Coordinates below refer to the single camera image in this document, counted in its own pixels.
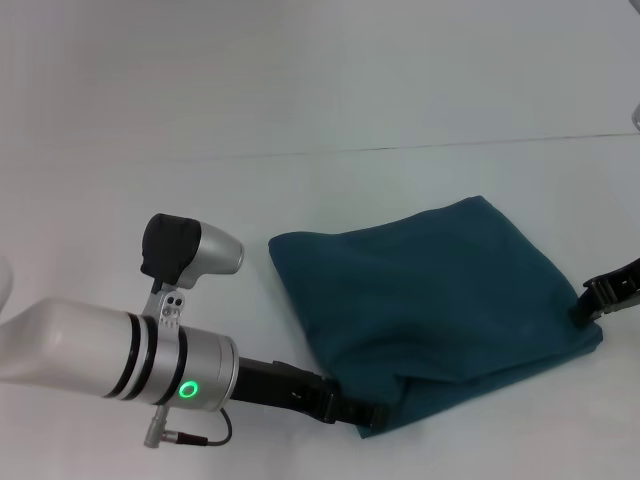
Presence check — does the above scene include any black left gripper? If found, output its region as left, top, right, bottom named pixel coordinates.
left=229, top=355, right=392, bottom=431

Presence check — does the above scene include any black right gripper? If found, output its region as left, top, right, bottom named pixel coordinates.
left=569, top=257, right=640, bottom=329

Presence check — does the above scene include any teal blue t-shirt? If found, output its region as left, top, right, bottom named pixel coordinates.
left=268, top=194, right=601, bottom=440

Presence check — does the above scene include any thin left gripper cable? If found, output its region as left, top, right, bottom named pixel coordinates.
left=143, top=404, right=235, bottom=450

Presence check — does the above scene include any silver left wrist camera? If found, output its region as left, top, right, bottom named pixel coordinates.
left=139, top=213, right=246, bottom=331

